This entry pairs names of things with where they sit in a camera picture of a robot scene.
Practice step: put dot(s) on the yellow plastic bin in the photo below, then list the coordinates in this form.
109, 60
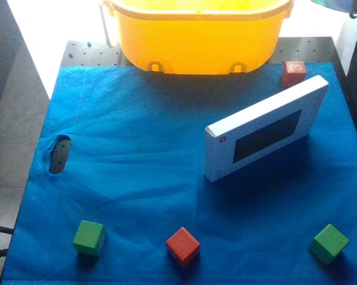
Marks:
196, 38

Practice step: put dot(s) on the plain red cube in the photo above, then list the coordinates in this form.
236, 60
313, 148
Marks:
183, 246

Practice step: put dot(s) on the green cube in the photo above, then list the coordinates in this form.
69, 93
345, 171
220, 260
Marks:
88, 237
328, 243

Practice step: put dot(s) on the red cube with white print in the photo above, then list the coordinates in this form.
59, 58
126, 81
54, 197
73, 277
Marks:
293, 72

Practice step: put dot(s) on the white product box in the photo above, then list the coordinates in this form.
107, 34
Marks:
255, 118

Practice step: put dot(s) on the blue cloth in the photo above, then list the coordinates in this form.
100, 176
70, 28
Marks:
137, 178

